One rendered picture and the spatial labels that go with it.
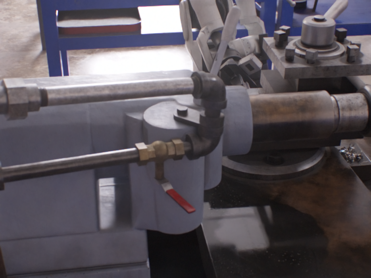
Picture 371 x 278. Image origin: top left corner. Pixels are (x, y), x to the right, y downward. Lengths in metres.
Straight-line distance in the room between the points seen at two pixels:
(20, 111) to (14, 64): 3.70
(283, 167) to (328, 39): 0.25
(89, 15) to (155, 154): 2.28
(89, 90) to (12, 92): 0.09
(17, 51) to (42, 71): 0.50
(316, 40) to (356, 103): 0.18
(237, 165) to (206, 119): 0.36
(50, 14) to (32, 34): 2.32
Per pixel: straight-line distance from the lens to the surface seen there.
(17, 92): 0.63
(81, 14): 2.99
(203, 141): 0.75
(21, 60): 4.41
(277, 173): 1.08
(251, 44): 2.11
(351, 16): 3.05
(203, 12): 1.69
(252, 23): 2.20
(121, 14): 2.98
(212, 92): 0.72
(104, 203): 0.92
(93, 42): 2.68
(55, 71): 2.73
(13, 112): 0.63
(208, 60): 1.67
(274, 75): 1.18
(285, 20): 2.80
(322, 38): 1.09
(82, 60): 4.30
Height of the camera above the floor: 1.51
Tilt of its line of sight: 29 degrees down
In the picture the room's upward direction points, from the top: straight up
